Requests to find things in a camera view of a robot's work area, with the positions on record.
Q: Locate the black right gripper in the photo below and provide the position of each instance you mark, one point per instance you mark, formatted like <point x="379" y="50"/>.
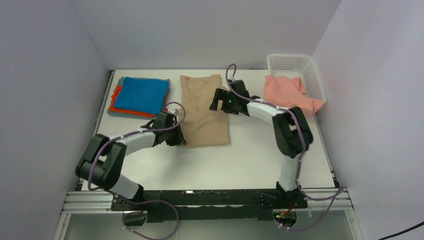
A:
<point x="221" y="94"/>

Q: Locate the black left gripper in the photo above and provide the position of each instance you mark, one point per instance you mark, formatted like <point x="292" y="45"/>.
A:
<point x="179" y="139"/>

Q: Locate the beige t-shirt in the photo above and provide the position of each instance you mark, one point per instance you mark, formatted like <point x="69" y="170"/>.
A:
<point x="202" y="127"/>

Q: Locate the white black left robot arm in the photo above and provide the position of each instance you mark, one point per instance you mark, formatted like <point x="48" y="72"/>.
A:
<point x="102" y="161"/>

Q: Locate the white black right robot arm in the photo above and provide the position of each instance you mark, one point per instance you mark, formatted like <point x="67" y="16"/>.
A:
<point x="291" y="129"/>

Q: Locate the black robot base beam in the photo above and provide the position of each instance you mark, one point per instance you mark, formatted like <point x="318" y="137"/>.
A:
<point x="222" y="204"/>

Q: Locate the blue folded t-shirt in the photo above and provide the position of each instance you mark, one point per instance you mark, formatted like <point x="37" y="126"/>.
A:
<point x="141" y="95"/>

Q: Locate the white plastic laundry basket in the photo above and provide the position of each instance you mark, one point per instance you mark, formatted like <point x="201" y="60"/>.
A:
<point x="298" y="65"/>

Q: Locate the pink t-shirt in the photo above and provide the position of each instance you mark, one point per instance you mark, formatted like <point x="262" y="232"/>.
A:
<point x="289" y="93"/>

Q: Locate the orange folded t-shirt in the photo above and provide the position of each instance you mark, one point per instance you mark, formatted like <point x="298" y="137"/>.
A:
<point x="137" y="102"/>

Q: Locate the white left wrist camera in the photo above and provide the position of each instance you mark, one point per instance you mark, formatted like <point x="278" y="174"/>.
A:
<point x="175" y="112"/>

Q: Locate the aluminium frame rails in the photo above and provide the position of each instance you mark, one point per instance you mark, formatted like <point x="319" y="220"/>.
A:
<point x="82" y="202"/>

